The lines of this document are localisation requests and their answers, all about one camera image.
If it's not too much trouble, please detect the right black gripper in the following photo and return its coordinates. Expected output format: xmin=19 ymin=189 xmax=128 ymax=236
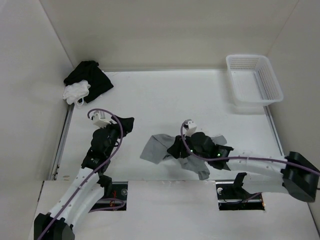
xmin=167 ymin=130 xmax=210 ymax=161

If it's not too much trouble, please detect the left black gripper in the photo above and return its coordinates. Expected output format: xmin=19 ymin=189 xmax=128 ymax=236
xmin=100 ymin=115 xmax=134 ymax=156

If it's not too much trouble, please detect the grey tank top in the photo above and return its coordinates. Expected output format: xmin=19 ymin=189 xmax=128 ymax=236
xmin=139 ymin=133 xmax=228 ymax=181

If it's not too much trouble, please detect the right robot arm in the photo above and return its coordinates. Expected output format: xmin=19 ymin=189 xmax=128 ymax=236
xmin=167 ymin=132 xmax=320 ymax=203

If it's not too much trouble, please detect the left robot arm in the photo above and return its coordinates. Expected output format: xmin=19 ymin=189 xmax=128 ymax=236
xmin=33 ymin=112 xmax=135 ymax=240

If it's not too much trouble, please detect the white folded tank top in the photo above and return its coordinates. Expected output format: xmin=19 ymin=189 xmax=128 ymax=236
xmin=62 ymin=80 xmax=91 ymax=106

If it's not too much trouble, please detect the black folded tank top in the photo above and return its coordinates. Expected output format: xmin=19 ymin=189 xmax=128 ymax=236
xmin=63 ymin=60 xmax=114 ymax=104

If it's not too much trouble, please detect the white plastic basket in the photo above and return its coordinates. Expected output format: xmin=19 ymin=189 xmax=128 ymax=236
xmin=225 ymin=54 xmax=284 ymax=107

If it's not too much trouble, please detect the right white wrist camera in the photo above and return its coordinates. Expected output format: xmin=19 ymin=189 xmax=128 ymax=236
xmin=183 ymin=119 xmax=197 ymax=137

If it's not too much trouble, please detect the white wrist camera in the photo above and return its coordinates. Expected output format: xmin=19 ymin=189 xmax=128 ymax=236
xmin=183 ymin=119 xmax=197 ymax=137
xmin=91 ymin=110 xmax=111 ymax=128

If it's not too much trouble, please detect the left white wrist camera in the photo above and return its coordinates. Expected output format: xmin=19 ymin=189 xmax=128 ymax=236
xmin=91 ymin=110 xmax=111 ymax=128

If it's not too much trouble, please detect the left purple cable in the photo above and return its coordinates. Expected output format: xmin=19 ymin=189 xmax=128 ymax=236
xmin=37 ymin=108 xmax=126 ymax=240

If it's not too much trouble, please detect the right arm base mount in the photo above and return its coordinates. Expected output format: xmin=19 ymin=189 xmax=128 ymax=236
xmin=215 ymin=172 xmax=265 ymax=211

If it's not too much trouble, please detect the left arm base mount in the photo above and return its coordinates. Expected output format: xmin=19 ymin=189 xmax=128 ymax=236
xmin=89 ymin=181 xmax=128 ymax=212

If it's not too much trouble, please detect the left aluminium table rail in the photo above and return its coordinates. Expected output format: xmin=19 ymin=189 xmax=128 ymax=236
xmin=47 ymin=104 xmax=75 ymax=181

